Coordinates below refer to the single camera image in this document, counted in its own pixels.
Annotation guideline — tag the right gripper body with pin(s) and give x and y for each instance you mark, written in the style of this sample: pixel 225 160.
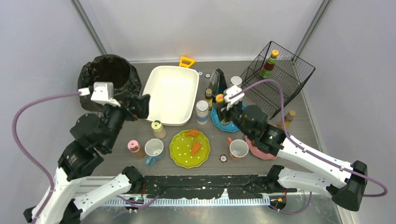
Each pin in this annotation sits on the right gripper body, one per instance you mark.
pixel 225 110

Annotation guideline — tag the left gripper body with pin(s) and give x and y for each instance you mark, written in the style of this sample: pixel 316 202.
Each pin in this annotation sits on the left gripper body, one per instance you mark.
pixel 129 105

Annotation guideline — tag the yellow label oil bottle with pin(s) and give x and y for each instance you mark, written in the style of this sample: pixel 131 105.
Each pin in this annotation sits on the yellow label oil bottle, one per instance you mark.
pixel 208 98

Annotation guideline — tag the yellow oil bottle brown cap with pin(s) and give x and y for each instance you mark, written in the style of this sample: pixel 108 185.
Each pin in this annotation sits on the yellow oil bottle brown cap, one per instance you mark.
pixel 288 118

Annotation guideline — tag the red sauce bottle yellow cap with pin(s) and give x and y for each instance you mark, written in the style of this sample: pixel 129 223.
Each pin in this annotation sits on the red sauce bottle yellow cap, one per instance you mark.
pixel 220 104

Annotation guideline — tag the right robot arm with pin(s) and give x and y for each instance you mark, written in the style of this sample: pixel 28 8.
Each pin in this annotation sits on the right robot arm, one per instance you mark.
pixel 341 181

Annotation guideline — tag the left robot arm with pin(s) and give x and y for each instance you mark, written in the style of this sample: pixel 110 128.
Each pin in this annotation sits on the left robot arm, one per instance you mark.
pixel 94 136

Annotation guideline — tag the blue polka dot plate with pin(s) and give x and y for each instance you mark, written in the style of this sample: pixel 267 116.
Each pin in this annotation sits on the blue polka dot plate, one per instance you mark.
pixel 228 128

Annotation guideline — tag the grain jar near basin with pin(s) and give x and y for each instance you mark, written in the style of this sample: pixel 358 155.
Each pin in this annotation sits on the grain jar near basin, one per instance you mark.
pixel 202 112

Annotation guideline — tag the white rectangular basin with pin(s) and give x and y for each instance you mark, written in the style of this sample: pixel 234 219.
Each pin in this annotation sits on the white rectangular basin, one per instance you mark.
pixel 172 91

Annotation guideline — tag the grain jar near metronome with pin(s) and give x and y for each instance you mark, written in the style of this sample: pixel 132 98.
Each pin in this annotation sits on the grain jar near metronome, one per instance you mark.
pixel 236 81

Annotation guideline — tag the black metronome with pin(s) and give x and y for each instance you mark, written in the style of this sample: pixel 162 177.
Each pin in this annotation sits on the black metronome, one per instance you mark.
pixel 217 83

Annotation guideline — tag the yellow lid spice shaker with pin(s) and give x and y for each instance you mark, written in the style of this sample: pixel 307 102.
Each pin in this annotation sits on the yellow lid spice shaker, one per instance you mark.
pixel 158 129

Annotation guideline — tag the upper orange food piece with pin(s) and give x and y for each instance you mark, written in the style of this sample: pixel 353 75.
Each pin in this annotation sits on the upper orange food piece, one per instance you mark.
pixel 192 133

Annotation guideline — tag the orange food piece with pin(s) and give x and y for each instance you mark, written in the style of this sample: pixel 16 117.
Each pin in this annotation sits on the orange food piece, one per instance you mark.
pixel 192 133
pixel 195 148

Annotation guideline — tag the lower orange food piece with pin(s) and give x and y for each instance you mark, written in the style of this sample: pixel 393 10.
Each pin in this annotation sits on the lower orange food piece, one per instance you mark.
pixel 195 148

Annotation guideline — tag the brown poker chip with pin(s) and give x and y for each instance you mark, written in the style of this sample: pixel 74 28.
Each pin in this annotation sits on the brown poker chip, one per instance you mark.
pixel 223 158

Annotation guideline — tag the pink lid spice shaker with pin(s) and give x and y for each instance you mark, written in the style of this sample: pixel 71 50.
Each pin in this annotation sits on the pink lid spice shaker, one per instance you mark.
pixel 136 149

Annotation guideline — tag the black bag lined trash bin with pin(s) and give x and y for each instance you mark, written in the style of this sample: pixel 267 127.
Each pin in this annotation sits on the black bag lined trash bin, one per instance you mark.
pixel 111 68

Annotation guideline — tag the pink polka dot plate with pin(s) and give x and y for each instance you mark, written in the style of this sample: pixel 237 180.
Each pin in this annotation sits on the pink polka dot plate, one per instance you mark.
pixel 255 151

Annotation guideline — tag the green polka dot plate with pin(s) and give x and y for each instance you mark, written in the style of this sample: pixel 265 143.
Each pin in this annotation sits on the green polka dot plate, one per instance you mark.
pixel 180 150

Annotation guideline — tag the black base mat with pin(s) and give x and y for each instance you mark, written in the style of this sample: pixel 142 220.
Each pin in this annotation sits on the black base mat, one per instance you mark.
pixel 211 186

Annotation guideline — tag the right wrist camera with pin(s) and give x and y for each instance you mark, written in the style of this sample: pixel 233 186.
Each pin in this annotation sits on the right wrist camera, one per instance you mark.
pixel 232 96

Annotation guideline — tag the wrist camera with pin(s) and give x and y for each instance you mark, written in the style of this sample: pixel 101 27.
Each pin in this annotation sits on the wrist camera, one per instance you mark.
pixel 103 94
pixel 232 96

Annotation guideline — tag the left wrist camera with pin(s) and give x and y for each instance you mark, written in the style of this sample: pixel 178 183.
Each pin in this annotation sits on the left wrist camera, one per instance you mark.
pixel 103 94

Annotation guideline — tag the orange handled white mug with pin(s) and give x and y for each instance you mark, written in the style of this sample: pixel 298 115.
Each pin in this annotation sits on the orange handled white mug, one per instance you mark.
pixel 238 149

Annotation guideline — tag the blue handled white mug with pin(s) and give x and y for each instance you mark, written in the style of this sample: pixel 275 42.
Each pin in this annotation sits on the blue handled white mug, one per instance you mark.
pixel 154 149

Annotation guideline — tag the black wire basket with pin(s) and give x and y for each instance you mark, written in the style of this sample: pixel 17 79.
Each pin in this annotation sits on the black wire basket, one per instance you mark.
pixel 290 71

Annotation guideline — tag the orange plastic handle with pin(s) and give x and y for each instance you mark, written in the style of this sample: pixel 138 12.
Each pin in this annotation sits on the orange plastic handle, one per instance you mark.
pixel 186 62

